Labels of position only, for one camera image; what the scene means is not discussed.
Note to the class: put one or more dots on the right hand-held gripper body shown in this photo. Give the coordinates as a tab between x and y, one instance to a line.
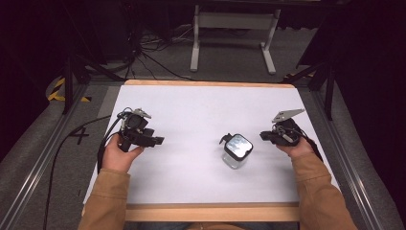
287	132

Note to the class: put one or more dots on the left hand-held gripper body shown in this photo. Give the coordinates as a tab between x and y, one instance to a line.
135	127

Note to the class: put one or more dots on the person's right hand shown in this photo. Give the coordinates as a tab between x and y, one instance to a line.
300	148

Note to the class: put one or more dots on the person's left hand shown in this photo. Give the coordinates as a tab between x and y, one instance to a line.
116	158

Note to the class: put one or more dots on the clear jar with black lid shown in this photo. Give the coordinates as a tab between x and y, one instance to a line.
237	150

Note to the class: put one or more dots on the white table cover sheet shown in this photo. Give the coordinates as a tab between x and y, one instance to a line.
198	121

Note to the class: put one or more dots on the black tripod stand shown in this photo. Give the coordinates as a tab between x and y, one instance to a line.
328	86
68	83

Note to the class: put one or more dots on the yellow black hazard tape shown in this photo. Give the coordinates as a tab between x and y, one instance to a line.
57	92

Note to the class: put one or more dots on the aluminium rail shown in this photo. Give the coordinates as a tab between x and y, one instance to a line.
35	166
348	166

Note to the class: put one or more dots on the white metal stand frame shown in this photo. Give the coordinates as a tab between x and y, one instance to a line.
234	20

